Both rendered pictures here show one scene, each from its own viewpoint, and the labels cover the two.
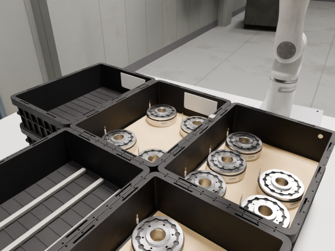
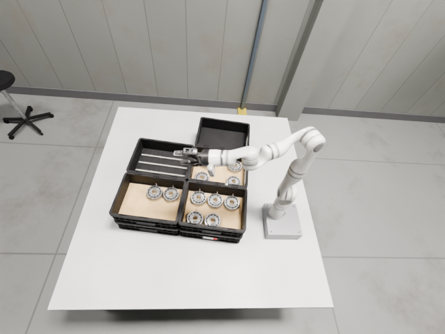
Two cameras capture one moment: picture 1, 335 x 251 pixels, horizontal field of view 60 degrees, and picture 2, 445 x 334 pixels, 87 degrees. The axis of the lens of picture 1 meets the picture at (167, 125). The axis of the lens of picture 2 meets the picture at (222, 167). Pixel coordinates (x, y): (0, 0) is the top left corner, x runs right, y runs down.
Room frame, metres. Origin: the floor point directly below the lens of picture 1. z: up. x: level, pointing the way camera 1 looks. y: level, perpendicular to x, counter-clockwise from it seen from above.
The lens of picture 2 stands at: (0.15, -0.72, 2.25)
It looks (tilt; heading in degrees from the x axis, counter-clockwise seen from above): 55 degrees down; 51
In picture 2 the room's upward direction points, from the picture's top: 10 degrees clockwise
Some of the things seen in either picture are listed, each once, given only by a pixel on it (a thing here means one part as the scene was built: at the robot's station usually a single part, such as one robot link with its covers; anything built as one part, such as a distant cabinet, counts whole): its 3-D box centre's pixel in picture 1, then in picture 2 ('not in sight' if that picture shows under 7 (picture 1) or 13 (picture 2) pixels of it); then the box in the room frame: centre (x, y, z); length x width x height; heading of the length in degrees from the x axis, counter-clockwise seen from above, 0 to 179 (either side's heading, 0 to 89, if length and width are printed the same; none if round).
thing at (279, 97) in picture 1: (279, 100); (278, 207); (0.94, -0.40, 0.87); 0.09 x 0.09 x 0.17; 61
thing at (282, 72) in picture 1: (287, 57); (285, 195); (0.94, -0.40, 1.03); 0.09 x 0.09 x 0.17; 59
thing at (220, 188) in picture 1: (204, 184); (198, 197); (0.51, -0.09, 0.86); 0.10 x 0.10 x 0.01
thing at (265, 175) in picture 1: (281, 184); (212, 221); (0.51, -0.27, 0.86); 0.10 x 0.10 x 0.01
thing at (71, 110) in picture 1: (89, 103); (222, 138); (0.91, 0.27, 0.87); 0.40 x 0.30 x 0.11; 144
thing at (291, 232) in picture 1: (254, 153); (214, 205); (0.56, -0.21, 0.92); 0.40 x 0.30 x 0.02; 144
